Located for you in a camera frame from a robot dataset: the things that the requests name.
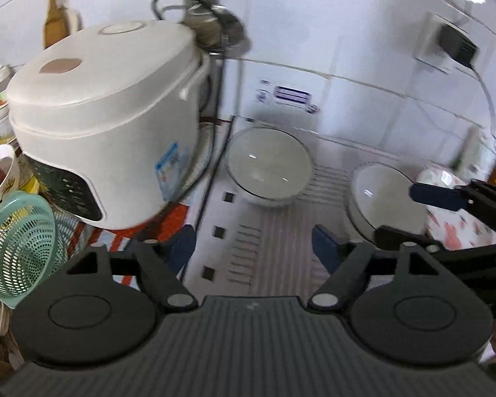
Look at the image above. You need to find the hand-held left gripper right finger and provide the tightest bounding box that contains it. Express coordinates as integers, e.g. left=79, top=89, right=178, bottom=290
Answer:
left=307, top=223, right=441, bottom=310

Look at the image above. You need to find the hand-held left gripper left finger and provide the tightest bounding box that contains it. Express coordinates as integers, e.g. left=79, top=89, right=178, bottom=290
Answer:
left=66, top=224, right=199, bottom=313

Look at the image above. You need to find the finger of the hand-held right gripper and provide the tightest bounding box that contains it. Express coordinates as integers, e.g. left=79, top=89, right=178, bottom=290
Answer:
left=374, top=225, right=496, bottom=265
left=409, top=179, right=496, bottom=234

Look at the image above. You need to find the white bowl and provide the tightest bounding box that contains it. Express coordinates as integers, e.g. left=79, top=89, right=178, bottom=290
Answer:
left=224, top=126, right=315, bottom=208
left=347, top=161, right=433, bottom=245

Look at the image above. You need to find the floral patterned bowl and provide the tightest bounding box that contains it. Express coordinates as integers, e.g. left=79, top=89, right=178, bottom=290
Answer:
left=415, top=164, right=496, bottom=251

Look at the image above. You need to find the red striped cloth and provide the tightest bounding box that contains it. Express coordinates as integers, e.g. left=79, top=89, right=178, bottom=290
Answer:
left=54, top=202, right=191, bottom=288

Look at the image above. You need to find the clear printed plastic bag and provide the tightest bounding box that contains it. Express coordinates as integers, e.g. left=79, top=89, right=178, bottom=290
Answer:
left=455, top=126, right=496, bottom=183

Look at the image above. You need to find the black power adapter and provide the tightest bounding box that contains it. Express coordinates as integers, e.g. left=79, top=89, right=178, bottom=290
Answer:
left=437, top=22, right=480, bottom=69

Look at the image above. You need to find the green plastic strainer basket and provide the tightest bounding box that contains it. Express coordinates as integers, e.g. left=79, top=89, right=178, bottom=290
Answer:
left=0, top=191, right=69, bottom=309

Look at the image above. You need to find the white rice cooker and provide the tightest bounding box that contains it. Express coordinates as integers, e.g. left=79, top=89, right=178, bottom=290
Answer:
left=6, top=21, right=211, bottom=231

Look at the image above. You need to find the printed bowl with food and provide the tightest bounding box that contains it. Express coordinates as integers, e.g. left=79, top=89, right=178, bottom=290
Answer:
left=0, top=144, right=21, bottom=220

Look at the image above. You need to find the wooden spatula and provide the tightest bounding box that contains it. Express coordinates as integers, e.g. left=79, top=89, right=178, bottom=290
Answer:
left=43, top=0, right=81, bottom=49

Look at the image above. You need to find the black adapter cable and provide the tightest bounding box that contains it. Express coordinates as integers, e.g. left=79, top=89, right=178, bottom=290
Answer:
left=471, top=64, right=496, bottom=141

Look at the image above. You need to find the white wall socket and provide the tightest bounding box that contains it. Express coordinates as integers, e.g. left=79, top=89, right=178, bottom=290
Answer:
left=414, top=10, right=459, bottom=74

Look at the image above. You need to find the wall sticker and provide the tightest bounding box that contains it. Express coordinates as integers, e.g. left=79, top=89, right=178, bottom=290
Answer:
left=254, top=78, right=320, bottom=115

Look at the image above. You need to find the black cooker power cord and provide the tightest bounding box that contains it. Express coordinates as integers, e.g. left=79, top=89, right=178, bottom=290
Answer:
left=196, top=50, right=236, bottom=199

